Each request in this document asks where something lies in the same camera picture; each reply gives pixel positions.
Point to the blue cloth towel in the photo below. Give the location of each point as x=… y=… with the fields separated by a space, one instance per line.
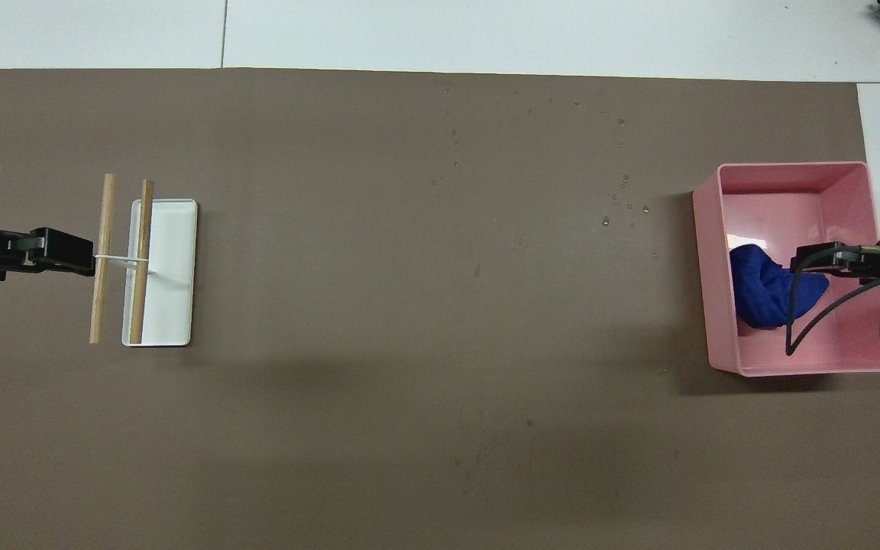
x=765 y=294

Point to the white towel rack base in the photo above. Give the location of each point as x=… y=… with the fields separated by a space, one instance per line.
x=174 y=260

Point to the pink plastic bin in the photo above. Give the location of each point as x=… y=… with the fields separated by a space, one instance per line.
x=791 y=191

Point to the brown table mat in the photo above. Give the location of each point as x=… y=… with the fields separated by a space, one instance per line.
x=409 y=428

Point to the white rod bracket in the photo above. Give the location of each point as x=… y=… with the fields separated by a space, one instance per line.
x=121 y=260

